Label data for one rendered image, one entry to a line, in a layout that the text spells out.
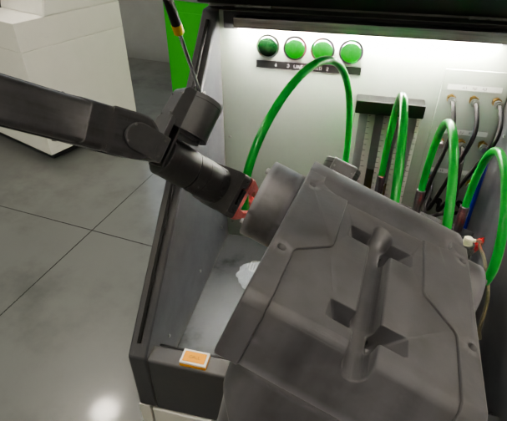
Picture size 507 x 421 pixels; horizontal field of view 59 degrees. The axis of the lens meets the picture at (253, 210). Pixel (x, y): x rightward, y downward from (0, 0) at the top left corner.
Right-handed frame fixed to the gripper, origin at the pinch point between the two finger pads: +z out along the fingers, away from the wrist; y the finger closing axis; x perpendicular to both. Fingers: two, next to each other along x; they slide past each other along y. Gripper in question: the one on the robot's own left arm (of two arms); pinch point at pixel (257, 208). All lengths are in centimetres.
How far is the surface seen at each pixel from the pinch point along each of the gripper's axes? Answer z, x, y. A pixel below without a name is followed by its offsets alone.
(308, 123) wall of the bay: 22.0, -24.9, 24.0
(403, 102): 8.0, -25.8, -10.1
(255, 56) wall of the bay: 4.3, -30.9, 30.5
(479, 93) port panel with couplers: 35, -44, -5
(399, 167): 7.0, -14.9, -16.0
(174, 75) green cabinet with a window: 106, -77, 300
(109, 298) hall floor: 64, 69, 144
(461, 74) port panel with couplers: 30, -45, -2
